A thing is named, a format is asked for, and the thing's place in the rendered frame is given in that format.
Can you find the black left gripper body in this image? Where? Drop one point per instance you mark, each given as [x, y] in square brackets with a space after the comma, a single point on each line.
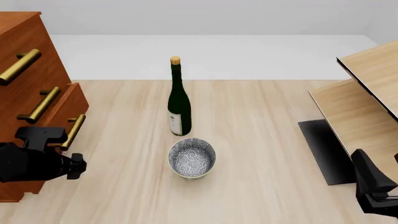
[40, 135]

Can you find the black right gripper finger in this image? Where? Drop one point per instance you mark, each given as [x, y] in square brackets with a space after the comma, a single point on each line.
[396, 157]
[371, 172]

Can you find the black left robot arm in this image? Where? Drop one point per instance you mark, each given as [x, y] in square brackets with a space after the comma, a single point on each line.
[28, 163]

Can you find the dark green wine bottle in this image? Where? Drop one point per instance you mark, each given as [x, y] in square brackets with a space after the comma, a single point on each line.
[179, 105]

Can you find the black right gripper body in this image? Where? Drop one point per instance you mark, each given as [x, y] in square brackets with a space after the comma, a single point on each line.
[379, 203]

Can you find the pale wooden shelf rack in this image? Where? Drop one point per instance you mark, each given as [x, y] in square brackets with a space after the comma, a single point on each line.
[367, 93]

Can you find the flat black base plate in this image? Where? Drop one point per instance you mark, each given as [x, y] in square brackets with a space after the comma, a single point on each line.
[326, 149]

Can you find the wooden cabinet with drawers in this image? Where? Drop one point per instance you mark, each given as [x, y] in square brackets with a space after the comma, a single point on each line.
[28, 30]

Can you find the blue white patterned bowl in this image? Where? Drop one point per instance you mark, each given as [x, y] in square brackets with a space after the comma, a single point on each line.
[192, 158]

